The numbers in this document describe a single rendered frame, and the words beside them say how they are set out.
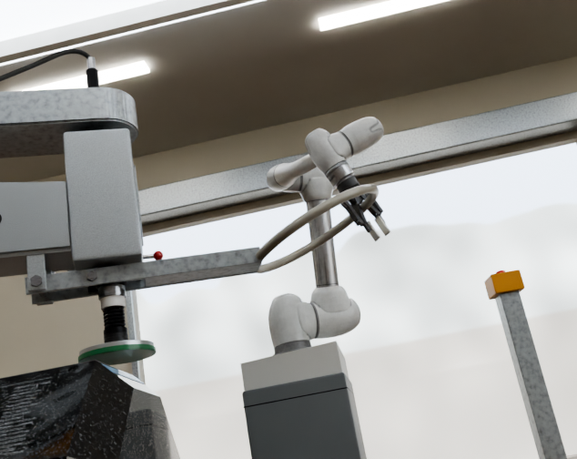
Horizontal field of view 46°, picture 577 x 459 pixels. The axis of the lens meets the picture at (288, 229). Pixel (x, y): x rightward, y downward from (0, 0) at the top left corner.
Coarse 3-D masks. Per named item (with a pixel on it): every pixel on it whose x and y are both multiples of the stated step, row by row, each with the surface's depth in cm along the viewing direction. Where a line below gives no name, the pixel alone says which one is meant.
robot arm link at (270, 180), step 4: (272, 168) 290; (268, 172) 293; (272, 172) 288; (268, 176) 291; (272, 176) 287; (300, 176) 292; (268, 180) 292; (272, 180) 288; (296, 180) 291; (300, 180) 292; (268, 184) 294; (272, 184) 290; (276, 184) 288; (296, 184) 292; (300, 184) 293; (272, 188) 294; (276, 188) 291; (280, 188) 289; (284, 188) 289; (288, 188) 291; (292, 188) 292; (296, 188) 293; (300, 188) 294
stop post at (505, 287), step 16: (512, 272) 274; (496, 288) 272; (512, 288) 272; (512, 304) 272; (512, 320) 270; (512, 336) 268; (528, 336) 267; (512, 352) 270; (528, 352) 265; (528, 368) 264; (528, 384) 262; (544, 384) 261; (528, 400) 261; (544, 400) 260; (528, 416) 264; (544, 416) 258; (544, 432) 256; (544, 448) 254; (560, 448) 254
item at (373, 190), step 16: (352, 192) 206; (368, 192) 212; (320, 208) 201; (368, 208) 235; (288, 224) 203; (304, 224) 202; (272, 240) 205; (320, 240) 246; (256, 256) 211; (288, 256) 242
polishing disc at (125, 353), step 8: (128, 344) 191; (136, 344) 192; (144, 344) 194; (88, 352) 190; (96, 352) 189; (104, 352) 189; (112, 352) 191; (120, 352) 193; (128, 352) 195; (136, 352) 197; (144, 352) 199; (152, 352) 201; (80, 360) 193; (88, 360) 195; (96, 360) 197; (104, 360) 199; (112, 360) 201; (120, 360) 203; (128, 360) 205; (136, 360) 207
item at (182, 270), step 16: (192, 256) 208; (208, 256) 209; (224, 256) 209; (240, 256) 210; (64, 272) 199; (80, 272) 200; (96, 272) 201; (112, 272) 201; (128, 272) 202; (144, 272) 203; (160, 272) 204; (176, 272) 205; (192, 272) 208; (208, 272) 212; (224, 272) 215; (240, 272) 219; (256, 272) 222; (48, 288) 196; (64, 288) 197; (80, 288) 209; (128, 288) 212; (144, 288) 213
